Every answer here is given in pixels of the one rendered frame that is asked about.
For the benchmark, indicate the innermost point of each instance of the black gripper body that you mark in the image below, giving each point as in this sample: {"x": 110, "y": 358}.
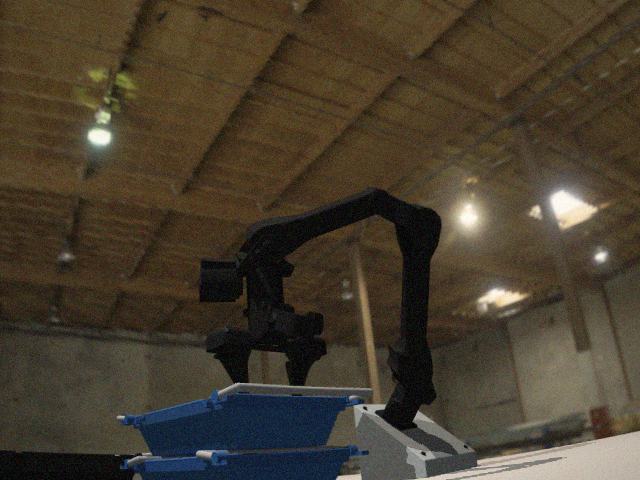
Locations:
{"x": 229, "y": 336}

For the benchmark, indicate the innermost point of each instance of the blue plastic tray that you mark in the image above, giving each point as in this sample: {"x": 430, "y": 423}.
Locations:
{"x": 290, "y": 465}
{"x": 229, "y": 421}

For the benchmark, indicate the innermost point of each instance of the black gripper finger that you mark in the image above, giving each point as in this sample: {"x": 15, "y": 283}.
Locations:
{"x": 298, "y": 368}
{"x": 235, "y": 362}

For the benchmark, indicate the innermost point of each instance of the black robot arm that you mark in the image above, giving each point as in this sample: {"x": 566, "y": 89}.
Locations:
{"x": 418, "y": 232}

